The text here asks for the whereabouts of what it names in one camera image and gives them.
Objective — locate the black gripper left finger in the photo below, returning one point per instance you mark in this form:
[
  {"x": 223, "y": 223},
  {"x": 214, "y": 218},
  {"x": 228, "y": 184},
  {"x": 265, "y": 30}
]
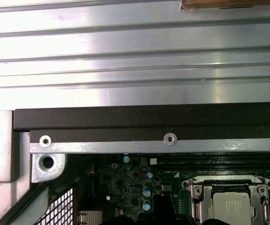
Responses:
[{"x": 158, "y": 208}]

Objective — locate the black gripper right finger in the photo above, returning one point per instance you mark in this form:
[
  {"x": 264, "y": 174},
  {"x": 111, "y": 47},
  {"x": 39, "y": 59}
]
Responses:
[{"x": 167, "y": 208}]

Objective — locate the silver CPU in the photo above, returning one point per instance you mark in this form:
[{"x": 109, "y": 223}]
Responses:
[{"x": 231, "y": 208}]

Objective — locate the metal socket cover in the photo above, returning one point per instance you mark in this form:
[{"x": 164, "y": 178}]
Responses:
[{"x": 258, "y": 206}]

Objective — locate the black RAM slot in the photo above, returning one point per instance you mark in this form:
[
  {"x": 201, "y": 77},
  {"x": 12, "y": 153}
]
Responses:
[
  {"x": 195, "y": 163},
  {"x": 195, "y": 154}
]

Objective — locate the small round capacitor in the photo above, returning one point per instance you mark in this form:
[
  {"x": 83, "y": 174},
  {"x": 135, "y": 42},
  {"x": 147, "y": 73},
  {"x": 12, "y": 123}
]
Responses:
[
  {"x": 126, "y": 159},
  {"x": 146, "y": 205},
  {"x": 146, "y": 191},
  {"x": 149, "y": 175}
]

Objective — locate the green motherboard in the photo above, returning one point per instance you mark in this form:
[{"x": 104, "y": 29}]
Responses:
[{"x": 125, "y": 182}]

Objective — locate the small finned heatsink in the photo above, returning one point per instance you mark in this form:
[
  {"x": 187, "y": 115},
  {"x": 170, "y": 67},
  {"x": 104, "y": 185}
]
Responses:
[{"x": 90, "y": 218}]

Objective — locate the black PC case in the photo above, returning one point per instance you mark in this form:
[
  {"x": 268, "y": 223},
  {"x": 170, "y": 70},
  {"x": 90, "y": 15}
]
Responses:
[{"x": 125, "y": 119}]

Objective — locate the brown base plate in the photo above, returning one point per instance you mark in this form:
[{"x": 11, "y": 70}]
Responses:
[{"x": 219, "y": 4}]

